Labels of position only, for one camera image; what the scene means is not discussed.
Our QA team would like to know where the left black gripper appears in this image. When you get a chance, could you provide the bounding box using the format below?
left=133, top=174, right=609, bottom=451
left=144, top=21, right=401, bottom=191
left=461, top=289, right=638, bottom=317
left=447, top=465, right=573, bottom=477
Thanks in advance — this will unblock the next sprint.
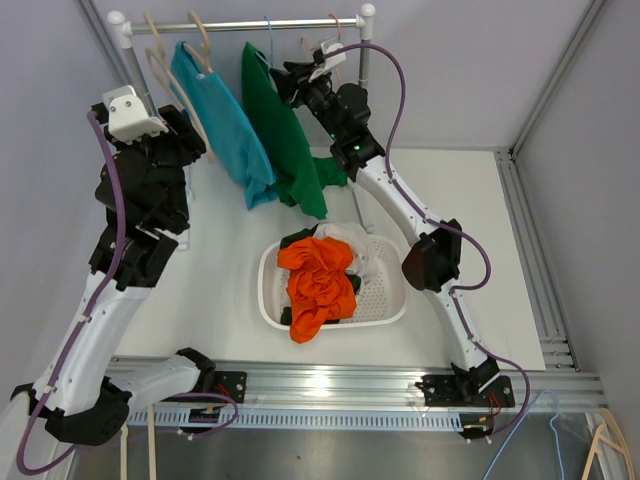
left=104, top=105, right=206, bottom=226

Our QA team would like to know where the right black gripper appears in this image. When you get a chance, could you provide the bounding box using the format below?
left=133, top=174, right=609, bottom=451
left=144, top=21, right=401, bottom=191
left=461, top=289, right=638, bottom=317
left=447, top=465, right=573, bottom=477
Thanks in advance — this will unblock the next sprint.
left=267, top=63, right=341, bottom=143

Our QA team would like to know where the pink wire hanger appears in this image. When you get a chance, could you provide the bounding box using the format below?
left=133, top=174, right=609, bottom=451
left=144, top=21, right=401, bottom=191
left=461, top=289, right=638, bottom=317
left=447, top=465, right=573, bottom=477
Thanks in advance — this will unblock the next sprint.
left=300, top=14, right=346, bottom=85

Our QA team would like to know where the blue wire hanger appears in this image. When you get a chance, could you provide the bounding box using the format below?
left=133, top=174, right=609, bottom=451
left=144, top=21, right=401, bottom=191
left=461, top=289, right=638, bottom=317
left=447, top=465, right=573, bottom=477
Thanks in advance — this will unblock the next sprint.
left=263, top=15, right=275, bottom=68

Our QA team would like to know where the bright green t shirt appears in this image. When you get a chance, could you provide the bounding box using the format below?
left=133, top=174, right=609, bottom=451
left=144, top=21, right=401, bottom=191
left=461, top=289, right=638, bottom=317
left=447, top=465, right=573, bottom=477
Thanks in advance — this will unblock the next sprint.
left=241, top=42, right=347, bottom=220

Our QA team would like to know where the beige wooden hanger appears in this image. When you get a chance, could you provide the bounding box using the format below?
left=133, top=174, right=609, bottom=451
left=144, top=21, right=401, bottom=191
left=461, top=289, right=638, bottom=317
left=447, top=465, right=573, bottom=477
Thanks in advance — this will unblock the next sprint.
left=183, top=10, right=214, bottom=73
left=144, top=12, right=216, bottom=164

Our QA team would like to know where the dark green white t shirt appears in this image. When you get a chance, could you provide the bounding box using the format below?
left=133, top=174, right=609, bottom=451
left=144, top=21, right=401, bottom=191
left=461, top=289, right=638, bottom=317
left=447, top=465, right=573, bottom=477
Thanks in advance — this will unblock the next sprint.
left=279, top=224, right=377, bottom=326

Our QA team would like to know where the orange t shirt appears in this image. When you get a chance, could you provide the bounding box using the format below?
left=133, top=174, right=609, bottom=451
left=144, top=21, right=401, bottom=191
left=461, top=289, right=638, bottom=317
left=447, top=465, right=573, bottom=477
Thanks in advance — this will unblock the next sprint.
left=277, top=236, right=357, bottom=344

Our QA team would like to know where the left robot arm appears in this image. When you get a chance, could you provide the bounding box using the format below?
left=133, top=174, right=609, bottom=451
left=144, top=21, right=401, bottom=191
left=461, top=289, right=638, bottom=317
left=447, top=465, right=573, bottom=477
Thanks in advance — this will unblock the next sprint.
left=14, top=105, right=216, bottom=446

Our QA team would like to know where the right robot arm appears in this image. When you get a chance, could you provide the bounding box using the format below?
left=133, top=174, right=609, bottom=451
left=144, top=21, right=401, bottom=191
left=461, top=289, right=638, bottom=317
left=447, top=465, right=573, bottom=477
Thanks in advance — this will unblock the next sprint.
left=269, top=62, right=500, bottom=405

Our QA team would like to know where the blue t shirt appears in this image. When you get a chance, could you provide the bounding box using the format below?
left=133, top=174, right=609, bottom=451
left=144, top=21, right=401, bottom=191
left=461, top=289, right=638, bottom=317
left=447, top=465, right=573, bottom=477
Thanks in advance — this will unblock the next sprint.
left=170, top=41, right=277, bottom=210

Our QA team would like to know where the beige hanger on floor left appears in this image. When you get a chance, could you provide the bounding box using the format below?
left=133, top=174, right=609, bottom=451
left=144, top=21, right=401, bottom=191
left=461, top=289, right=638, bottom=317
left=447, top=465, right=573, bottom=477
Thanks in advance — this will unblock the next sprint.
left=119, top=405, right=157, bottom=480

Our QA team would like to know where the beige hanger on floor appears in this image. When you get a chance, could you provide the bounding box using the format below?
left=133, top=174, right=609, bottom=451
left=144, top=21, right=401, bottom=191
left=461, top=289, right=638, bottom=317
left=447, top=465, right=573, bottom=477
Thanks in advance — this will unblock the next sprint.
left=581, top=408, right=636, bottom=480
left=119, top=405, right=157, bottom=480

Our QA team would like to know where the beige hanger on floor right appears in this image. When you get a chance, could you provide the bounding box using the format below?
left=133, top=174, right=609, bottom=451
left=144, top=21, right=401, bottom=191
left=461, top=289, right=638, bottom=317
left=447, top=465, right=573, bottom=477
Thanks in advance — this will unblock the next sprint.
left=581, top=408, right=636, bottom=480

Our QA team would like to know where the metal clothes rack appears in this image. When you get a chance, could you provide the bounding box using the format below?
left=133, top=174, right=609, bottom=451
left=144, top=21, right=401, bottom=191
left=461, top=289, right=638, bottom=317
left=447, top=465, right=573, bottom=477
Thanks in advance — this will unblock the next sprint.
left=106, top=3, right=377, bottom=251

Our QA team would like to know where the white plastic basket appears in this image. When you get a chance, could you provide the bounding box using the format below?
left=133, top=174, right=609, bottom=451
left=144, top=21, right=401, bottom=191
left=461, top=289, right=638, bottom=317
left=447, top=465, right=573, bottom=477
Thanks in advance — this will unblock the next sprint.
left=257, top=235, right=408, bottom=330

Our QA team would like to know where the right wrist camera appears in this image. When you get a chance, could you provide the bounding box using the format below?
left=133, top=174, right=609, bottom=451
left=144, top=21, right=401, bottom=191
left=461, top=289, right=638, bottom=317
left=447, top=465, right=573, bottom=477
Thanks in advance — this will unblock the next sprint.
left=308, top=41, right=346, bottom=83

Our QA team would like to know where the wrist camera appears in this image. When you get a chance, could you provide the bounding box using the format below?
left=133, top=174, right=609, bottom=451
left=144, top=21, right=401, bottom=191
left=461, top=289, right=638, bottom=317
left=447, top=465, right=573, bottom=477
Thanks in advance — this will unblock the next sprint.
left=102, top=85, right=169, bottom=145
left=308, top=41, right=346, bottom=83

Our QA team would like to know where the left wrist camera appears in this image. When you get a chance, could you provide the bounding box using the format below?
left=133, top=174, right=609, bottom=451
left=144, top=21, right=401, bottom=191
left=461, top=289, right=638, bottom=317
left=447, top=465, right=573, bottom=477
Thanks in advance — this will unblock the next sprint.
left=102, top=85, right=169, bottom=145

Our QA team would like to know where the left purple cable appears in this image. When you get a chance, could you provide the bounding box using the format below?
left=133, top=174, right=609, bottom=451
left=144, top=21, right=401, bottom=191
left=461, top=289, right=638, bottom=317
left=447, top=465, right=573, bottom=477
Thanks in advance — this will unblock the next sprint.
left=14, top=110, right=241, bottom=475

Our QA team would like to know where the purple cable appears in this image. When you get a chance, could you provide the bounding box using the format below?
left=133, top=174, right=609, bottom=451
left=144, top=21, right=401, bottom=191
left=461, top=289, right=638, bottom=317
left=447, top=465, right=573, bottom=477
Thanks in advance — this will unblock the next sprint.
left=14, top=110, right=241, bottom=475
left=339, top=42, right=532, bottom=441

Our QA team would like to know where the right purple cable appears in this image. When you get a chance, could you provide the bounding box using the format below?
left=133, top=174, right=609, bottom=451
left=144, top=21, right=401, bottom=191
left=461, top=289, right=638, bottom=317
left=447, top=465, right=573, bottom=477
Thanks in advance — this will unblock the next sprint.
left=339, top=42, right=532, bottom=441

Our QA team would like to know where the aluminium rail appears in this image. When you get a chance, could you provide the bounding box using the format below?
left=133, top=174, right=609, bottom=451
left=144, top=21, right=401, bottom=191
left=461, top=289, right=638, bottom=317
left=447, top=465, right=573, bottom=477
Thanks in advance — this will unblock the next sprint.
left=128, top=362, right=607, bottom=433

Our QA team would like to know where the light blue wire hanger floor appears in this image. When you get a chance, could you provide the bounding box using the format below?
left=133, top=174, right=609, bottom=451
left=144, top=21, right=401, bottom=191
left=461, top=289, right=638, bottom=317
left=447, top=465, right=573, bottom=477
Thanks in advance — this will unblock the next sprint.
left=482, top=389, right=568, bottom=479

